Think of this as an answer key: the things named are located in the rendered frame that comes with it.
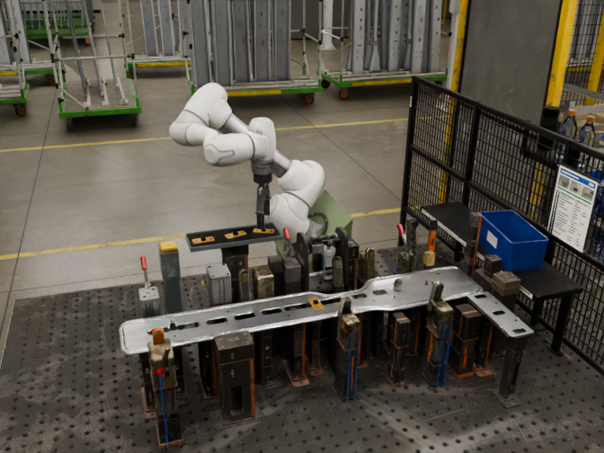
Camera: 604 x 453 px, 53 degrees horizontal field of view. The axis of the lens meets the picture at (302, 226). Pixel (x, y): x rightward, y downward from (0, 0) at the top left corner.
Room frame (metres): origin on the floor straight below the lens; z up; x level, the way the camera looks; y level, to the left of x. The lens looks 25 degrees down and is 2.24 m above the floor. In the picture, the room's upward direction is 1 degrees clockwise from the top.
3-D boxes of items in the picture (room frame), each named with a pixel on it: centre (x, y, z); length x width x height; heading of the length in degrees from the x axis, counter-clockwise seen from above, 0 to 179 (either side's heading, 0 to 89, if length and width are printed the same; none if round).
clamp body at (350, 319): (1.81, -0.17, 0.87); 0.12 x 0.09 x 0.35; 19
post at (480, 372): (1.96, -0.71, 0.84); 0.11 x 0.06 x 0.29; 19
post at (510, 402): (1.79, -0.76, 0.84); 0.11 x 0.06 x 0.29; 19
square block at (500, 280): (2.07, -0.80, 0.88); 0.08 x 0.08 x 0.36; 19
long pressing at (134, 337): (1.94, -0.04, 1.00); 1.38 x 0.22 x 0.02; 109
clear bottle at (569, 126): (2.41, -1.07, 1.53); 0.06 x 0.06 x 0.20
